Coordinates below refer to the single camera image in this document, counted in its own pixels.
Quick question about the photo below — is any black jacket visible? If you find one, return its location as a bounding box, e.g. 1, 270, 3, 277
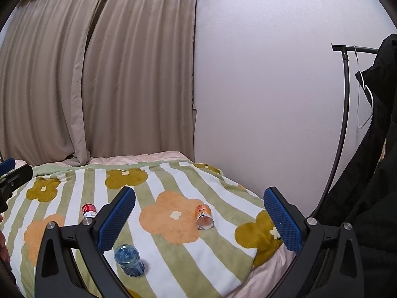
310, 33, 397, 298

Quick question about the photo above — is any beige curtain panel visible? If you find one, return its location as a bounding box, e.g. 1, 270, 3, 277
0, 0, 110, 166
74, 0, 198, 166

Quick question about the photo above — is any black clothes rack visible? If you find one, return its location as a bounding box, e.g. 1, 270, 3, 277
309, 43, 381, 220

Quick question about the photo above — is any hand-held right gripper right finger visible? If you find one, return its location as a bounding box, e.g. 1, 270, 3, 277
263, 187, 365, 298

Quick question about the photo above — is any person's left hand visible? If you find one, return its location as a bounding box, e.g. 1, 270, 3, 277
0, 214, 12, 263

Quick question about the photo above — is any small red label bottle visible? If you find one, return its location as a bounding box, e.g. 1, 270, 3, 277
81, 203, 98, 220

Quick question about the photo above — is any white wire hanger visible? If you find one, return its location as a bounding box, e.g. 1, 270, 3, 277
353, 45, 374, 129

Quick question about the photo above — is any striped floral blanket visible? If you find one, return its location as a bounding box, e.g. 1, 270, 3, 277
5, 161, 285, 298

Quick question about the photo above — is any orange can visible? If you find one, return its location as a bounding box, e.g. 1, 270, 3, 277
195, 204, 215, 230

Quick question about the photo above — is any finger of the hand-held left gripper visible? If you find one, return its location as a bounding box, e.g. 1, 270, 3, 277
0, 158, 16, 177
0, 164, 33, 197

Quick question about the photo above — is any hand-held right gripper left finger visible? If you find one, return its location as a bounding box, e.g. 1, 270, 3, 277
34, 186, 137, 298

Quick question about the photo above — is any blue plastic bottle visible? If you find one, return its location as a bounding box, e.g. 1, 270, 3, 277
113, 244, 146, 277

